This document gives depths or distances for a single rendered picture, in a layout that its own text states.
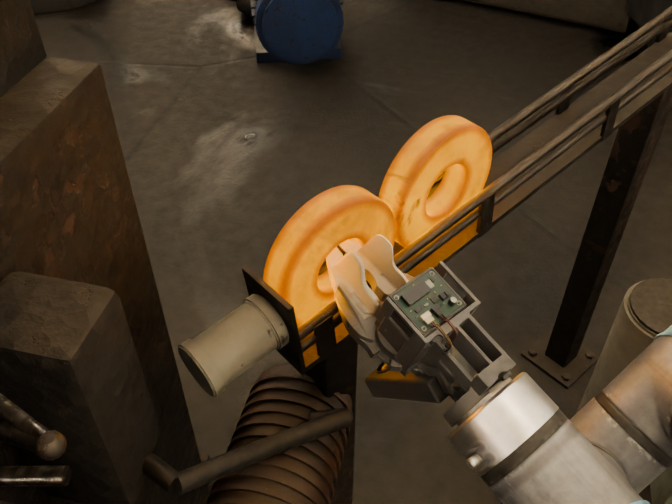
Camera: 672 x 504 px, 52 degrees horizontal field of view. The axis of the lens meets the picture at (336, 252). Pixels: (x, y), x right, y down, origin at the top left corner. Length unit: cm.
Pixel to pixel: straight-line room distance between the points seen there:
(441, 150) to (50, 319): 40
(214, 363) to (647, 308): 58
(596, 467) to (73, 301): 43
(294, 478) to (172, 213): 124
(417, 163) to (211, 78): 182
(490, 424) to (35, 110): 46
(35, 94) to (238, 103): 168
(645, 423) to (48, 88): 62
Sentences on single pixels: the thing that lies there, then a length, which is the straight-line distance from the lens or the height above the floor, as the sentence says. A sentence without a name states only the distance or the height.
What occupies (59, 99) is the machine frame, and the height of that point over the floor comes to 87.
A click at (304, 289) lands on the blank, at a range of 67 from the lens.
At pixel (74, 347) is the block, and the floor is 80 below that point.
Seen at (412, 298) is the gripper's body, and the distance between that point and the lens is 60.
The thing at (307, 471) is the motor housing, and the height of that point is 52.
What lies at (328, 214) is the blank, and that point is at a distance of 64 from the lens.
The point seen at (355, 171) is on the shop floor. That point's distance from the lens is 200.
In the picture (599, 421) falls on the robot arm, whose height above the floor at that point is 62.
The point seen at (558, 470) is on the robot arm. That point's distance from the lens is 60.
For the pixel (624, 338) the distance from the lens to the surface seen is 100.
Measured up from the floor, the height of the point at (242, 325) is 70.
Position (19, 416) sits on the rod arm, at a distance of 38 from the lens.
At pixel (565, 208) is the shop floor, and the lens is 197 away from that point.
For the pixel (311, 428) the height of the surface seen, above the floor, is 56.
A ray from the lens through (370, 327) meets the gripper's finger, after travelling 65.
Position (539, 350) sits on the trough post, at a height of 1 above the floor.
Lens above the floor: 119
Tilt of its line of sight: 43 degrees down
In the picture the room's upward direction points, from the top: straight up
